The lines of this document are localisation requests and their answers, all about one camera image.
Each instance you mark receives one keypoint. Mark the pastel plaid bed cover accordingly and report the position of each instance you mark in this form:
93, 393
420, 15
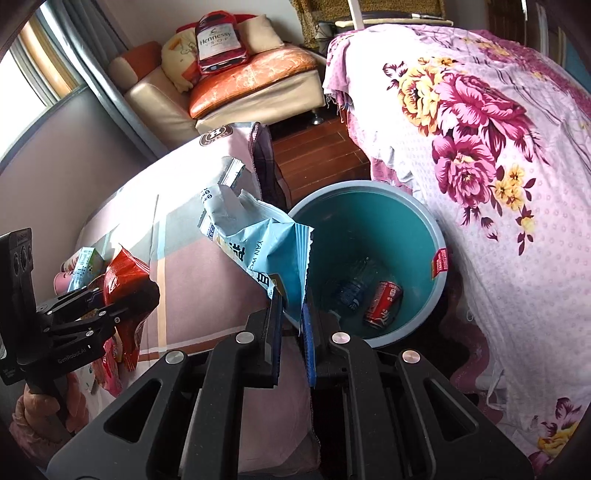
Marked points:
184, 277

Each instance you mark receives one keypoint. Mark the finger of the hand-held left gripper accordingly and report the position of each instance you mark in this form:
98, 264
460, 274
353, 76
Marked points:
92, 325
69, 301

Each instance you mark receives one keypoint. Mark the beige pillow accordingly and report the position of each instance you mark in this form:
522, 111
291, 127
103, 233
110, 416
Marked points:
263, 32

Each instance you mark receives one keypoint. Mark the pink printed packet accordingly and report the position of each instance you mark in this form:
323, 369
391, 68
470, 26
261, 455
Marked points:
107, 374

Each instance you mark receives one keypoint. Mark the grey curtain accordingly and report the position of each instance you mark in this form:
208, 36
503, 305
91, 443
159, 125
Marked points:
115, 83

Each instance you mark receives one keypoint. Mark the red soda can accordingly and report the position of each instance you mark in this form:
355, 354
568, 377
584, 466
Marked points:
383, 304

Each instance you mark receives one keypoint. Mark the red snack bag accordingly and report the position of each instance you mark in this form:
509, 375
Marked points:
124, 272

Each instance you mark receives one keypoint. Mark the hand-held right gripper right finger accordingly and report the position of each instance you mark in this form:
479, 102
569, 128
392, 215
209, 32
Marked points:
308, 350

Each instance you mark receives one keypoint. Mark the window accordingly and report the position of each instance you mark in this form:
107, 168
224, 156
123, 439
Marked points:
32, 74

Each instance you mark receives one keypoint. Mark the pink floral bed sheet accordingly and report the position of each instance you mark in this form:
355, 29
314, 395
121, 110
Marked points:
508, 230

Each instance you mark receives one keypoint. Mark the pink cup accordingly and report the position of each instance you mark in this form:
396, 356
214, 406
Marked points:
62, 282

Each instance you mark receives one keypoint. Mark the clear plastic bottle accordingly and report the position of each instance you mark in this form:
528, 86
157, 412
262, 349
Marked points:
353, 288

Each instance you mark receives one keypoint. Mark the light blue snack bag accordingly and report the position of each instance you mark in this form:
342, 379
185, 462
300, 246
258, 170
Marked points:
258, 244

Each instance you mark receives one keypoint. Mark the beige leather sofa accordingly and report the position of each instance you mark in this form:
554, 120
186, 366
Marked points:
152, 97

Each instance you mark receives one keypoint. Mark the leopard print cloth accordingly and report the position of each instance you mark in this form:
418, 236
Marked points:
323, 18

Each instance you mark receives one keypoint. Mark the white pole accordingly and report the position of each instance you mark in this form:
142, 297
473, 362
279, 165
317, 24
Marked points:
356, 14

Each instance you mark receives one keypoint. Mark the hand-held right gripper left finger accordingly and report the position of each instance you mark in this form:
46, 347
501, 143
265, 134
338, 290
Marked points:
276, 332

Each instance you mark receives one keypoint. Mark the yellow cartoon pillow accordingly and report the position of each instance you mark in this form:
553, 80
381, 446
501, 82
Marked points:
178, 60

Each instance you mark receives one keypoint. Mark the person's left hand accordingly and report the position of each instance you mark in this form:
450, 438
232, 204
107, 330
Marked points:
30, 410

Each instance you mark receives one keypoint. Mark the orange seat cushion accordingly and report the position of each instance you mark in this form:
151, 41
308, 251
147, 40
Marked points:
258, 74

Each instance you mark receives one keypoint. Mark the light blue drink carton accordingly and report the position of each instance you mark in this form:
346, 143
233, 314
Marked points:
85, 267

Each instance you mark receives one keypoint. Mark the teal plastic bin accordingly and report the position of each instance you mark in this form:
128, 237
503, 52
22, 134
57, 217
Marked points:
369, 221

